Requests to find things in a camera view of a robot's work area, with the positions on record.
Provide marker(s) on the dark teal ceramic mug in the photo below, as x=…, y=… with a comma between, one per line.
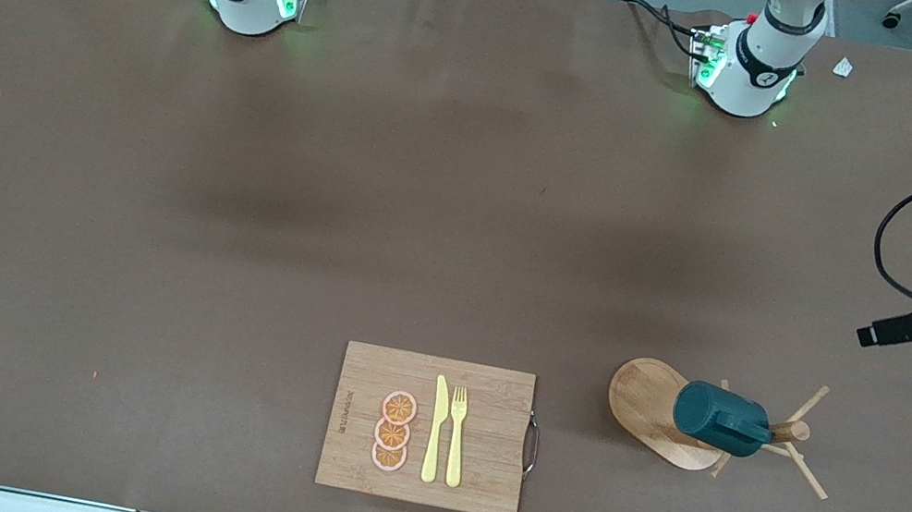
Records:
x=718, y=417

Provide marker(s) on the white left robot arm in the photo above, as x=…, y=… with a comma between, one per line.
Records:
x=746, y=73

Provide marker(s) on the small white paper tag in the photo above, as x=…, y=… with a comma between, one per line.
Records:
x=844, y=67

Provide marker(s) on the wooden mug tree stand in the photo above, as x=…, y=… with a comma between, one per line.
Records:
x=646, y=402

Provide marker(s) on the black chair caster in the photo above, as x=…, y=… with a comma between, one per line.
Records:
x=897, y=15

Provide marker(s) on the bamboo cutting board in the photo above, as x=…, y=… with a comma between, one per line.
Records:
x=487, y=449

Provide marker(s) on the yellow plastic fork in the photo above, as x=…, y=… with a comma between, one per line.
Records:
x=455, y=453

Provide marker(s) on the yellow plastic knife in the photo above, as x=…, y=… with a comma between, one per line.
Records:
x=435, y=440

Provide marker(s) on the toy orange slice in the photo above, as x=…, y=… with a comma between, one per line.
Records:
x=399, y=407
x=387, y=459
x=392, y=434

